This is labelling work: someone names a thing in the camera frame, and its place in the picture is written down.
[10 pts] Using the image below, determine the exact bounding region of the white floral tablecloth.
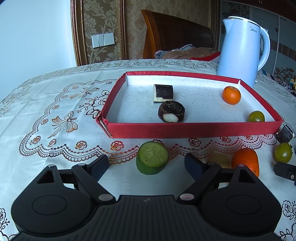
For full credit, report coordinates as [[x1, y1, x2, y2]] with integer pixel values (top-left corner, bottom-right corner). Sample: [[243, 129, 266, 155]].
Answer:
[[0, 59, 296, 241]]

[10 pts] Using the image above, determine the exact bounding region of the white wall light switch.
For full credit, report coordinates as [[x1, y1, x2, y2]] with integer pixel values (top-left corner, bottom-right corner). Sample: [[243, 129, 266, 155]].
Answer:
[[91, 32, 115, 48]]

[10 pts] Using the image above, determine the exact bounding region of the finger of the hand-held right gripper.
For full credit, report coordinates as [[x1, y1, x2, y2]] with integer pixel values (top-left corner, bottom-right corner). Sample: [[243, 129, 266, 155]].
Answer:
[[273, 162, 296, 181]]

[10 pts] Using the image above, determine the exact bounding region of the green cucumber piece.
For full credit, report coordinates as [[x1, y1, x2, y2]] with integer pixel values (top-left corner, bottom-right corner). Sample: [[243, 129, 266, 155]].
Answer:
[[136, 141, 169, 175]]

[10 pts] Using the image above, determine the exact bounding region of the white electric kettle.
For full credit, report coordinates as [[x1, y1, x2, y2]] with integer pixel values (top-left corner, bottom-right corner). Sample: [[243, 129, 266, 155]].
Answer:
[[217, 16, 270, 88]]

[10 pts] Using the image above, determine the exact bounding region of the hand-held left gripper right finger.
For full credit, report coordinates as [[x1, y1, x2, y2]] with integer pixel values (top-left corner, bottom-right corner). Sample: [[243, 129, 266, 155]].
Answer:
[[177, 152, 260, 205]]

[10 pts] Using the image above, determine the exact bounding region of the wooden bed headboard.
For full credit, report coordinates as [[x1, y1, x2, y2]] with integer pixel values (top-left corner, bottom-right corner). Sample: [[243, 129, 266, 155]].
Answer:
[[141, 9, 214, 59]]

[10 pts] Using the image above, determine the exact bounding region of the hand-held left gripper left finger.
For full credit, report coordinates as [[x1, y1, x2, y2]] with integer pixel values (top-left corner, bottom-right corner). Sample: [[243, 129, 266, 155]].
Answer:
[[34, 154, 116, 205]]

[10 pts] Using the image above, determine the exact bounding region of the wooden wall frame moulding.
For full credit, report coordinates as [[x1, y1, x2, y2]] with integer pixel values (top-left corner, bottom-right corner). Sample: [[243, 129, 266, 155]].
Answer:
[[70, 0, 127, 66]]

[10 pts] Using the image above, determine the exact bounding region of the small mandarin orange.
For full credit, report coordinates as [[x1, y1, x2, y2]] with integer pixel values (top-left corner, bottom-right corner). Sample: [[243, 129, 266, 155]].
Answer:
[[231, 148, 259, 178], [222, 86, 241, 105]]

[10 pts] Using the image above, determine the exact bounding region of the colourful patterned blanket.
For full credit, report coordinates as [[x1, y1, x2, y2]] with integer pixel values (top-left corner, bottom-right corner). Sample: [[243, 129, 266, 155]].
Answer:
[[264, 70, 296, 96]]

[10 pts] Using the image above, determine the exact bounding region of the red shallow cardboard box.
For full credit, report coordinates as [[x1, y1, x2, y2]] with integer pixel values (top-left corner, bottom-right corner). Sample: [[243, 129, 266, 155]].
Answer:
[[95, 71, 284, 139]]

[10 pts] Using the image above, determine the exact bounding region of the beige pillow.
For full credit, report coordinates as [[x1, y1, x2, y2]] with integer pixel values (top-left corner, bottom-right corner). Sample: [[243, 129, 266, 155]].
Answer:
[[154, 44, 221, 63]]

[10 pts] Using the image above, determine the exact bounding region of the green tomato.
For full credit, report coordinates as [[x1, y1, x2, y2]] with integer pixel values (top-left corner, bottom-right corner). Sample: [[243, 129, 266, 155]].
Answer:
[[248, 111, 265, 123], [274, 142, 293, 163]]

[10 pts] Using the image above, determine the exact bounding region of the yellow-brown round fruit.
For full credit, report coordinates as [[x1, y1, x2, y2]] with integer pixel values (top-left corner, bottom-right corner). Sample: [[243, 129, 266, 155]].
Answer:
[[207, 153, 232, 169]]

